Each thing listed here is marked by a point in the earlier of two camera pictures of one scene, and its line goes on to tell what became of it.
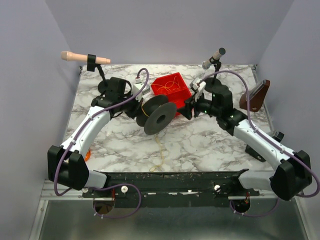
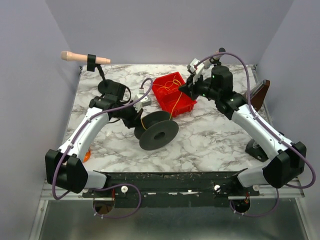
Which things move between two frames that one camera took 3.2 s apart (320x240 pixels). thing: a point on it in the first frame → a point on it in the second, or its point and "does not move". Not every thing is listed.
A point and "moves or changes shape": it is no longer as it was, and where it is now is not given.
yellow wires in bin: [169, 85] does not move
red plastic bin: [173, 86] does not move
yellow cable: [159, 145] moves or changes shape
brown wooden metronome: [257, 95] does not move
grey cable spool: [156, 114] moves or changes shape
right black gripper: [189, 105] → [191, 86]
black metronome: [279, 136] does not move
